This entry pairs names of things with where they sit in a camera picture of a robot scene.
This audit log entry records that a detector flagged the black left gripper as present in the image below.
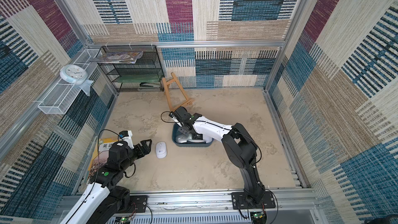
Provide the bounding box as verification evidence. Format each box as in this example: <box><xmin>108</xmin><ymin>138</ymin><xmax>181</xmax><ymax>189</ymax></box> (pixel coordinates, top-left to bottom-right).
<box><xmin>119</xmin><ymin>137</ymin><xmax>151</xmax><ymax>172</ymax></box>

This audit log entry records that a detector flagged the white mouse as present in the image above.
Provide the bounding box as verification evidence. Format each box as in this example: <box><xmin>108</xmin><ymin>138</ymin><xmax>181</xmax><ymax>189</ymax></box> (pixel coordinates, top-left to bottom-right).
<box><xmin>155</xmin><ymin>142</ymin><xmax>167</xmax><ymax>159</ymax></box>

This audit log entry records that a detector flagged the silver grey mouse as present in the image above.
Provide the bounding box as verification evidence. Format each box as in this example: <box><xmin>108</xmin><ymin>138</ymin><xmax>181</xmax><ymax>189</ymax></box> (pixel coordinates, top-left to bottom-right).
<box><xmin>175</xmin><ymin>133</ymin><xmax>193</xmax><ymax>144</ymax></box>

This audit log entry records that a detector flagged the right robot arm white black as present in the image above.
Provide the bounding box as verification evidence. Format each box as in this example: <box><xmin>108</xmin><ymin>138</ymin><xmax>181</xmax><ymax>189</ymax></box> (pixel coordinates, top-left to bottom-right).
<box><xmin>169</xmin><ymin>107</ymin><xmax>277</xmax><ymax>208</ymax></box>

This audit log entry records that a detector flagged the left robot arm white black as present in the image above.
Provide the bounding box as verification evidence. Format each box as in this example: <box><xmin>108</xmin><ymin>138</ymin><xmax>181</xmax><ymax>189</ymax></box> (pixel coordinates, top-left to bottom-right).
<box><xmin>61</xmin><ymin>140</ymin><xmax>152</xmax><ymax>224</ymax></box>

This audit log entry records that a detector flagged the teal storage box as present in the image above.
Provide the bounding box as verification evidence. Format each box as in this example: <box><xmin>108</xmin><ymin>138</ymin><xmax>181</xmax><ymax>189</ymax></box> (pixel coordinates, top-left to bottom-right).
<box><xmin>172</xmin><ymin>123</ymin><xmax>214</xmax><ymax>147</ymax></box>

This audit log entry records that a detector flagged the wooden easel stand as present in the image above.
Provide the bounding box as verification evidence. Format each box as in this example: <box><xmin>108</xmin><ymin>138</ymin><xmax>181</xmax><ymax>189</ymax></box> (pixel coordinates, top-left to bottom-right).
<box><xmin>162</xmin><ymin>72</ymin><xmax>194</xmax><ymax>112</ymax></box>

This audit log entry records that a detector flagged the yellow English textbook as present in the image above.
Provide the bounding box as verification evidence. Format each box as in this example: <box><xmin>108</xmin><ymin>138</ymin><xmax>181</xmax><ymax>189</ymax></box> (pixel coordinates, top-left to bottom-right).
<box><xmin>88</xmin><ymin>138</ymin><xmax>118</xmax><ymax>176</ymax></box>

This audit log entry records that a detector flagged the black stapler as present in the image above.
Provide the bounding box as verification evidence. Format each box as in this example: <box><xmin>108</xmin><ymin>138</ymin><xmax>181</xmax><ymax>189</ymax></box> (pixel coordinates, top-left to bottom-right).
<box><xmin>140</xmin><ymin>83</ymin><xmax>160</xmax><ymax>88</ymax></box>

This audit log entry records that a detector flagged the green folder on shelf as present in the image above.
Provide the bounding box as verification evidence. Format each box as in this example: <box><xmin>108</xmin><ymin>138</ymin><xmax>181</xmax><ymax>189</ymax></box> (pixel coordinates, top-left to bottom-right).
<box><xmin>114</xmin><ymin>75</ymin><xmax>161</xmax><ymax>84</ymax></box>

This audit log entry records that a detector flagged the magazine on rack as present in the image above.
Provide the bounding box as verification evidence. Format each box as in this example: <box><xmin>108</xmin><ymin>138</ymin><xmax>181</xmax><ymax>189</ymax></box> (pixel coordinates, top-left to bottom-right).
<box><xmin>89</xmin><ymin>51</ymin><xmax>144</xmax><ymax>64</ymax></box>

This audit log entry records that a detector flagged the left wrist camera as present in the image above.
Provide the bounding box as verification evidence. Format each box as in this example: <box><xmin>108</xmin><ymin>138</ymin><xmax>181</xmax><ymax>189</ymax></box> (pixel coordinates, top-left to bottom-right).
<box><xmin>119</xmin><ymin>130</ymin><xmax>134</xmax><ymax>149</ymax></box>

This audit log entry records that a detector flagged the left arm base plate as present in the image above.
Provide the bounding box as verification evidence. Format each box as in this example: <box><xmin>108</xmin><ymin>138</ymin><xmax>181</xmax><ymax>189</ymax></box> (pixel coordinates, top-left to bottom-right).
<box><xmin>124</xmin><ymin>195</ymin><xmax>148</xmax><ymax>213</ymax></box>

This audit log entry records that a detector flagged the black wire shelf rack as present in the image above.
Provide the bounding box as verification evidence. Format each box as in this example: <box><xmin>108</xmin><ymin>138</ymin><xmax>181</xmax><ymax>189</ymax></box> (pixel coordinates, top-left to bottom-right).
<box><xmin>97</xmin><ymin>45</ymin><xmax>164</xmax><ymax>93</ymax></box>

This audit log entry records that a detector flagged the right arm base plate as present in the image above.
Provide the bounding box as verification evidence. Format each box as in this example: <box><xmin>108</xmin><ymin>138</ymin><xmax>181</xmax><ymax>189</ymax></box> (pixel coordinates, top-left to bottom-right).
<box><xmin>231</xmin><ymin>191</ymin><xmax>277</xmax><ymax>210</ymax></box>

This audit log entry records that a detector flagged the white wire basket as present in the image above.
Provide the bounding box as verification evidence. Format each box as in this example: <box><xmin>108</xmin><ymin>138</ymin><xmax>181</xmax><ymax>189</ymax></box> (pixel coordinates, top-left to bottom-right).
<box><xmin>38</xmin><ymin>49</ymin><xmax>98</xmax><ymax>115</ymax></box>

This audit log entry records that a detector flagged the white wall clock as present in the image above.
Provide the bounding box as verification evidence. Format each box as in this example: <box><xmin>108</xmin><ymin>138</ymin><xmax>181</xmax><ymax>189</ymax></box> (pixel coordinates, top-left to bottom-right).
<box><xmin>60</xmin><ymin>64</ymin><xmax>88</xmax><ymax>85</ymax></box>

